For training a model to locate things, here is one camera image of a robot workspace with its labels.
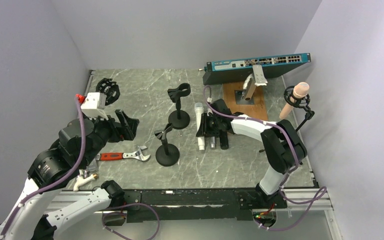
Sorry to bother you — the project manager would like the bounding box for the silver grey microphone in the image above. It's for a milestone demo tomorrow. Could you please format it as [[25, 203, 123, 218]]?
[[206, 107, 217, 150]]

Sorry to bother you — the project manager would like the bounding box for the white microphone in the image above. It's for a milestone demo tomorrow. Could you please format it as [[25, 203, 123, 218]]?
[[194, 102, 205, 151]]

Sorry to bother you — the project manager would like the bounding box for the small brass white fitting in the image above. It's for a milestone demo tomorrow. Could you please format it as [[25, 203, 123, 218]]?
[[73, 169, 99, 192]]

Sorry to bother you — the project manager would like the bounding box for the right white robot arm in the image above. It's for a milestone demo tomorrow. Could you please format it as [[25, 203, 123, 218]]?
[[196, 99, 308, 208]]

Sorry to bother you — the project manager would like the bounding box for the black mic stand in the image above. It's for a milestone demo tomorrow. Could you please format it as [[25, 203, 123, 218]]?
[[167, 83, 191, 130], [154, 123, 180, 167]]

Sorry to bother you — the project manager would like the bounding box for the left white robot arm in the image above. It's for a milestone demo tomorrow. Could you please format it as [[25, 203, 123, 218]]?
[[0, 109, 139, 240]]

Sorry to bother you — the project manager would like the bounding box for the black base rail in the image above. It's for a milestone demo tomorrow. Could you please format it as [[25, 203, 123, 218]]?
[[108, 187, 287, 223]]

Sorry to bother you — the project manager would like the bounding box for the pink microphone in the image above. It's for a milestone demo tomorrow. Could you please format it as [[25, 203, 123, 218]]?
[[279, 81, 311, 121]]

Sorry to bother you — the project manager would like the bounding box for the shock mount stand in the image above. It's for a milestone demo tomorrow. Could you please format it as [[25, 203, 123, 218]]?
[[95, 78, 120, 106]]

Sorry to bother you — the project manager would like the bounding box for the shock mount tripod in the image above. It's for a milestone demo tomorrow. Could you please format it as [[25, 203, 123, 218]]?
[[259, 85, 316, 154]]

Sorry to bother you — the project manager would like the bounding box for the purple cable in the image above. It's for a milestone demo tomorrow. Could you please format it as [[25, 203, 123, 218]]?
[[0, 96, 161, 240], [202, 84, 328, 233]]

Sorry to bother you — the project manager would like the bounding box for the wooden board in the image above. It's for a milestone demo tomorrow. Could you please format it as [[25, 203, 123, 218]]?
[[223, 82, 268, 121]]

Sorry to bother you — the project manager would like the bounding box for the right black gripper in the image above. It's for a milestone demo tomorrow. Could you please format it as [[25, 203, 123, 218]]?
[[197, 113, 221, 137]]

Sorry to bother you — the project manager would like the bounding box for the blue network switch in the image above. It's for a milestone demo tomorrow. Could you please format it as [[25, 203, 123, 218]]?
[[202, 52, 312, 86]]

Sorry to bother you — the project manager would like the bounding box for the red handled adjustable wrench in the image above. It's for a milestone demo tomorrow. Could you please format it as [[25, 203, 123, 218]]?
[[95, 145, 151, 162]]

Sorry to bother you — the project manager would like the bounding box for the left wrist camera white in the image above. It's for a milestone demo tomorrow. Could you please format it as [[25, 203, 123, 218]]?
[[75, 92, 109, 120]]

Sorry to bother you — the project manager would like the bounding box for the metal bracket with tube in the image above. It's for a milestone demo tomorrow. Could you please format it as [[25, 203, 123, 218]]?
[[242, 65, 268, 101]]

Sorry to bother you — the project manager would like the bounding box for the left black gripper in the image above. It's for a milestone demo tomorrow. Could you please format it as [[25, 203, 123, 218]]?
[[81, 108, 140, 166]]

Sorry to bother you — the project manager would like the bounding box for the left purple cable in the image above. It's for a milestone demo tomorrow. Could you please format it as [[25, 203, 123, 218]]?
[[0, 96, 161, 240]]

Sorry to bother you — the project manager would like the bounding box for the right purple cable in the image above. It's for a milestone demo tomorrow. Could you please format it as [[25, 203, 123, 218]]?
[[202, 84, 328, 233]]

